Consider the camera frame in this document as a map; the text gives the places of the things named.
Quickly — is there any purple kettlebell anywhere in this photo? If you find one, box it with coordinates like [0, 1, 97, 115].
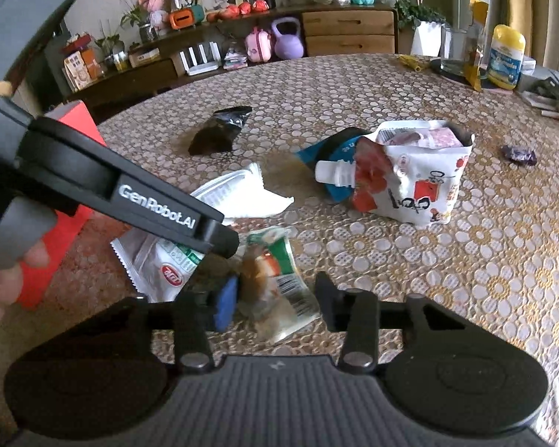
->
[271, 17, 305, 60]

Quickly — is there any yellow standing pouch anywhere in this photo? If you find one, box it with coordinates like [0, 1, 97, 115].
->
[463, 0, 490, 92]

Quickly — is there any stack of booklets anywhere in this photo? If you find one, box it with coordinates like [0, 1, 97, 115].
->
[223, 44, 249, 72]

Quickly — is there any wooden TV cabinet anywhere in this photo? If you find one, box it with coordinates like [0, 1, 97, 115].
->
[64, 3, 400, 104]

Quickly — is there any small cardboard box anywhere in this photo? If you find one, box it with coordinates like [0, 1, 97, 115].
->
[129, 47, 162, 69]

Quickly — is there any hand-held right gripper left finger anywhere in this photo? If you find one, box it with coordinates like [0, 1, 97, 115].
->
[102, 276, 240, 376]

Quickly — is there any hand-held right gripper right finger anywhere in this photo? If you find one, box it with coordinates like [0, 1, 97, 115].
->
[315, 270, 481, 376]

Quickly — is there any white packet red oval label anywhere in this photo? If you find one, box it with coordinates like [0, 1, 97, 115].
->
[110, 237, 206, 303]

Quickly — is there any orange toy box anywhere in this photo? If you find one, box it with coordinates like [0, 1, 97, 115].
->
[168, 5, 205, 27]

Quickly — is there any white router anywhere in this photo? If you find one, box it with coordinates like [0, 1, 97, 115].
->
[179, 42, 222, 76]

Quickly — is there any glass jar with tray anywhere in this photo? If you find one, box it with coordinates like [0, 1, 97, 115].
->
[430, 58, 491, 86]

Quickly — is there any potted green plant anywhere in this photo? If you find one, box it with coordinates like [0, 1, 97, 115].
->
[374, 0, 449, 57]

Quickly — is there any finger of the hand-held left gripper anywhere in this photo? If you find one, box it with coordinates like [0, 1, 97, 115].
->
[196, 222, 241, 260]

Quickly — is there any black snack packet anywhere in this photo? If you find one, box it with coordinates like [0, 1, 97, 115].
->
[187, 105, 253, 156]

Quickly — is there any white snack packet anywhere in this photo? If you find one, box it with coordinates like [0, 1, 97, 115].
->
[189, 162, 296, 219]

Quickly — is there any purple candy wrapper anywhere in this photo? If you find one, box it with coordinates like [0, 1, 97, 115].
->
[501, 144, 538, 167]

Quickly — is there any red cardboard box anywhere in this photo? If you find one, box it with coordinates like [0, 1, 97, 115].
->
[18, 99, 109, 311]

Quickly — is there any yellow wrapper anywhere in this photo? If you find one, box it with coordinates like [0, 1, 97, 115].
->
[398, 54, 432, 72]

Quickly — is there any person's left hand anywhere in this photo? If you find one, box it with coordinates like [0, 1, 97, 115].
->
[0, 239, 53, 335]

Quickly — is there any yellow curtain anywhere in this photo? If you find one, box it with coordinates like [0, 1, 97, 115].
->
[502, 0, 556, 72]

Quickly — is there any clear snack packet green label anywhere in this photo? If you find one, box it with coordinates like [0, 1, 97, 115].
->
[232, 225, 322, 346]

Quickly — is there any orange white carton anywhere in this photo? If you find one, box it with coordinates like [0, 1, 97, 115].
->
[64, 48, 102, 92]

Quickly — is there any white red printed snack bag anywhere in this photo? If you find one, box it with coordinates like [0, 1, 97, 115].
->
[351, 120, 475, 230]

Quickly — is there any blue spouted pouch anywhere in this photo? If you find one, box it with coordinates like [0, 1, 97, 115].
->
[297, 126, 379, 204]

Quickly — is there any white canister yellow lid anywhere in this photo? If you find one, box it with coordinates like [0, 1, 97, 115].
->
[487, 24, 527, 91]

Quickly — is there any pink flower bouquet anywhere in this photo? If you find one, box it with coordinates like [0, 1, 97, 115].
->
[120, 0, 169, 44]

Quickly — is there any clear drinking glass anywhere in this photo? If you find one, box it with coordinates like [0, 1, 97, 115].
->
[440, 26, 470, 73]

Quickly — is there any red gift box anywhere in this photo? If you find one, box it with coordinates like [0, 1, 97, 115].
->
[62, 32, 92, 55]

